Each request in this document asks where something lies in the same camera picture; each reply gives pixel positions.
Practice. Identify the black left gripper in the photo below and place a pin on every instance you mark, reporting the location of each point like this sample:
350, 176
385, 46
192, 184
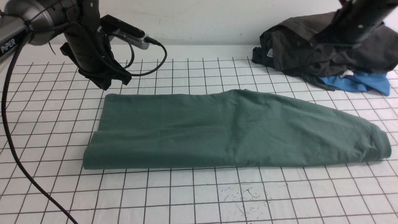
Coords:
93, 57

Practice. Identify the green long-sleeve top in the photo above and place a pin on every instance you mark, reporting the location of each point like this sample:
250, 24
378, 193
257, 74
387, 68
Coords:
236, 128

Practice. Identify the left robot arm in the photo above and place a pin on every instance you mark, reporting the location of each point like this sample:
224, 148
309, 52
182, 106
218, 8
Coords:
37, 22

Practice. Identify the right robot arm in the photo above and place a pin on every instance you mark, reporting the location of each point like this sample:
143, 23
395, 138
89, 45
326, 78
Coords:
353, 22

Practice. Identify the white grid table mat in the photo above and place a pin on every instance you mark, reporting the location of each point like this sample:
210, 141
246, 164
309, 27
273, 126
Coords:
53, 112

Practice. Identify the dark grey crumpled garment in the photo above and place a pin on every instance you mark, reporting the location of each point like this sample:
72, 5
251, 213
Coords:
285, 47

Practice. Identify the blue garment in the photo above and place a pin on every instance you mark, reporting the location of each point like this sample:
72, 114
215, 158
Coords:
359, 81

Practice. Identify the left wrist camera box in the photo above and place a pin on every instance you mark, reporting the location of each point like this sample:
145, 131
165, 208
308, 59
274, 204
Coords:
114, 27

